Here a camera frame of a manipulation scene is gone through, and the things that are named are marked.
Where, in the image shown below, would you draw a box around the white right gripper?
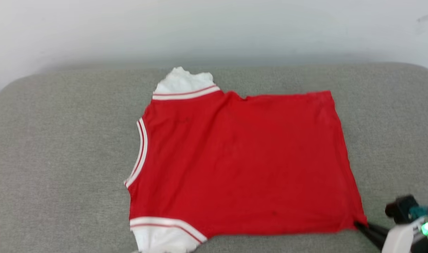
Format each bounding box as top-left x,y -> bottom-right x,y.
354,215 -> 428,253

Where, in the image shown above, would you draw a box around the red and white shirt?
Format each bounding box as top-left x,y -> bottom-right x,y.
124,67 -> 368,253

